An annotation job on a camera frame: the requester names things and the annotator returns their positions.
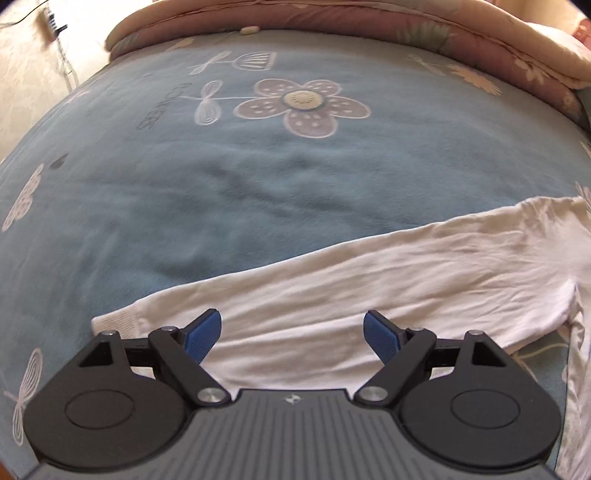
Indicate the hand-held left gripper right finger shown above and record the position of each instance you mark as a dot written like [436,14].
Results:
[383,334]

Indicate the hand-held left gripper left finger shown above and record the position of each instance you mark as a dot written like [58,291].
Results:
[203,334]

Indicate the white printed sweatshirt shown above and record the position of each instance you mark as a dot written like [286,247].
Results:
[369,286]

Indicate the white quilt clip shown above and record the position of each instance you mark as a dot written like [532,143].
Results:
[249,30]

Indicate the pink floral quilt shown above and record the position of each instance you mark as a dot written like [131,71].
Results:
[415,27]

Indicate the power strip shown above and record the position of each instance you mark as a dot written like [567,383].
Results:
[53,24]

